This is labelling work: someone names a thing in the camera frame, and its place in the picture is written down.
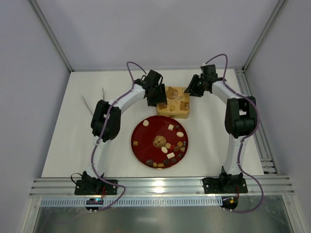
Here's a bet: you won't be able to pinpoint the white oval swirl chocolate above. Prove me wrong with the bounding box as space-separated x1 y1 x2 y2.
176 132 184 137

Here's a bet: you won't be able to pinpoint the right aluminium frame rail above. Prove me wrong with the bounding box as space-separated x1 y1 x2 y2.
234 68 279 175

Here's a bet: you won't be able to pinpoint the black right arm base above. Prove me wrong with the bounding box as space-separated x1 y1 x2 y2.
202 167 248 194

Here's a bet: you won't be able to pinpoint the white rectangular chocolate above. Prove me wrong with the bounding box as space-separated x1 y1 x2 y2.
167 152 175 159

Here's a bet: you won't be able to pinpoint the gold chocolate tin box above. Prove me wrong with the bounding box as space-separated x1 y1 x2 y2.
156 111 190 119

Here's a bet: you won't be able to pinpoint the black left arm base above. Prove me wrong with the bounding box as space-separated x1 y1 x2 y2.
70 171 118 196

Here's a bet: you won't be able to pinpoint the round red lacquer plate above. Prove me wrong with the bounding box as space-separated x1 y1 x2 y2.
131 116 189 169

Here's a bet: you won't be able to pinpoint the aluminium front rail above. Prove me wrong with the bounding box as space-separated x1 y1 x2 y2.
30 175 294 197

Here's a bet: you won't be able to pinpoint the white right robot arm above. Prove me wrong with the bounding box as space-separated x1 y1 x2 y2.
185 65 258 194

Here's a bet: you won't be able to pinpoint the metal tongs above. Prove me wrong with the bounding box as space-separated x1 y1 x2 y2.
81 87 105 115

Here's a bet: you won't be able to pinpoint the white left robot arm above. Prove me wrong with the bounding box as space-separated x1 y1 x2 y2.
75 70 167 195

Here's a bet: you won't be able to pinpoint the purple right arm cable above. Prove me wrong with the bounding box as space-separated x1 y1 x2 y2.
205 53 265 214

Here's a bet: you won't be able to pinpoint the silver tin lid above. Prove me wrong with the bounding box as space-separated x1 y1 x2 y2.
156 86 190 112

